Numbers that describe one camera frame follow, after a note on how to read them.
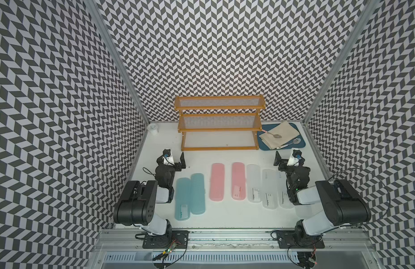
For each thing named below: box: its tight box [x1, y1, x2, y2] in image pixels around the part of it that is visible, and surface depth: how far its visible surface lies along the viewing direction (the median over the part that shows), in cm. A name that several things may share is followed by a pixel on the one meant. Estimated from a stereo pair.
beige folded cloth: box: [259, 120, 301, 150], surface depth 111 cm
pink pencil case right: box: [231, 161, 247, 201], surface depth 91 cm
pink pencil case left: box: [209, 163, 225, 202], surface depth 92 cm
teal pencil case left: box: [174, 177, 191, 221], surface depth 86 cm
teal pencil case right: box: [190, 173, 206, 216], surface depth 88 cm
